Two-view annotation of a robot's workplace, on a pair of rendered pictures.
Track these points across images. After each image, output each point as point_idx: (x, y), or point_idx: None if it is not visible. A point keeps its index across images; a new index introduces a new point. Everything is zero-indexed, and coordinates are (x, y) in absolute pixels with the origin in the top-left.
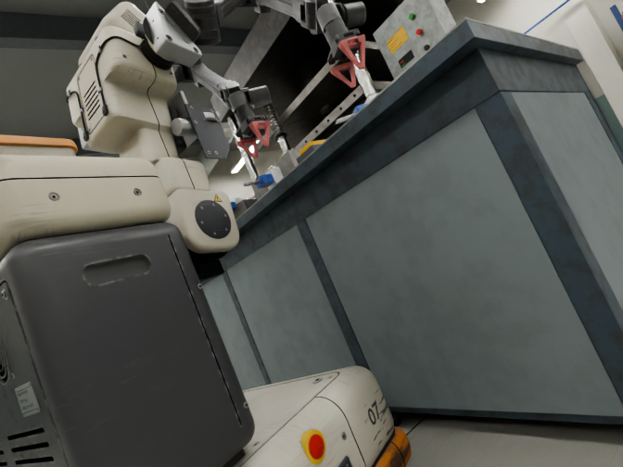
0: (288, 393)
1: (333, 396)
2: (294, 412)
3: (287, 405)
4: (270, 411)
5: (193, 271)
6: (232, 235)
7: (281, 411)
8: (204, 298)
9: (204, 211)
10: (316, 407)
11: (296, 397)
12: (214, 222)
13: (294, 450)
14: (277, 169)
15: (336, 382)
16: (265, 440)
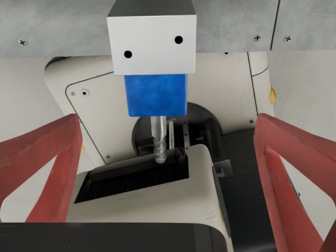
0: (207, 72)
1: (263, 66)
2: (250, 93)
3: (230, 87)
4: (218, 95)
5: (302, 204)
6: (210, 159)
7: (233, 94)
8: (294, 187)
9: (227, 221)
10: (263, 83)
11: (228, 77)
12: (222, 196)
13: (272, 108)
14: (195, 28)
15: (255, 53)
16: (256, 118)
